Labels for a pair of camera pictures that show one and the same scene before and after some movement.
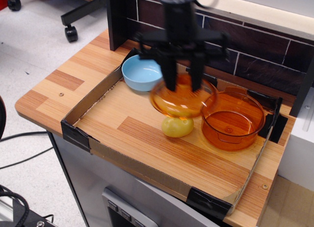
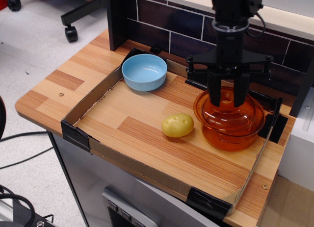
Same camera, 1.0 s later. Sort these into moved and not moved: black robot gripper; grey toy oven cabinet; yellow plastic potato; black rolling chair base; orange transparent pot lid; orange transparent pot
Moved: orange transparent pot lid; black robot gripper
Not moved: grey toy oven cabinet; yellow plastic potato; orange transparent pot; black rolling chair base
